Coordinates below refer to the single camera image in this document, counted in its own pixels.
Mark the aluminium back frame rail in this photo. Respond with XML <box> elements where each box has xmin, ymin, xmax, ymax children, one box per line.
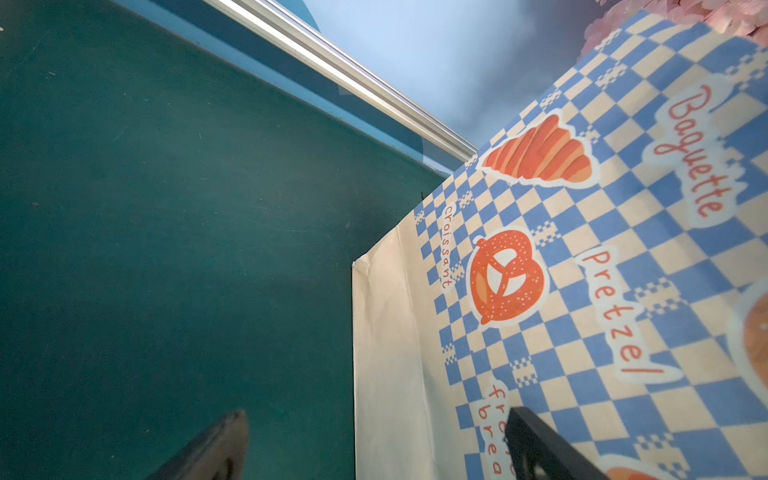
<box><xmin>206</xmin><ymin>0</ymin><xmax>478</xmax><ymax>163</ymax></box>

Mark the blue checkered paper bag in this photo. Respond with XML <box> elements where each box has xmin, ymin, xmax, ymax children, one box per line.
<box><xmin>352</xmin><ymin>12</ymin><xmax>767</xmax><ymax>479</ymax></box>

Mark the pink blossom artificial tree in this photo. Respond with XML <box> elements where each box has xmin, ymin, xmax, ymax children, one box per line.
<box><xmin>579</xmin><ymin>0</ymin><xmax>767</xmax><ymax>59</ymax></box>

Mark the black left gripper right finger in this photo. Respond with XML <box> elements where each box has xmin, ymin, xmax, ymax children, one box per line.
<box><xmin>505</xmin><ymin>407</ymin><xmax>608</xmax><ymax>480</ymax></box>

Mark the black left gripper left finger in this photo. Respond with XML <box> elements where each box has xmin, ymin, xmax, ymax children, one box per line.
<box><xmin>148</xmin><ymin>409</ymin><xmax>249</xmax><ymax>480</ymax></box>

